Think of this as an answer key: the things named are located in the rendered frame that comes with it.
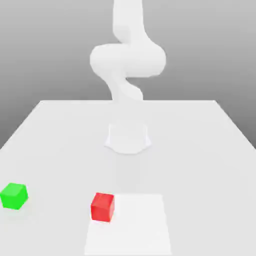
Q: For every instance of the small red cube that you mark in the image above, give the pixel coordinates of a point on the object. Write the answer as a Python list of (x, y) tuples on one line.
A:
[(102, 208)]

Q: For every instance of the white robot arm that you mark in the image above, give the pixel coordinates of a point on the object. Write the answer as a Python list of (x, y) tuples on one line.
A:
[(128, 60)]

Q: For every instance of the small green cube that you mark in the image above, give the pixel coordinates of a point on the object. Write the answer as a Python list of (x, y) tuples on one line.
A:
[(13, 196)]

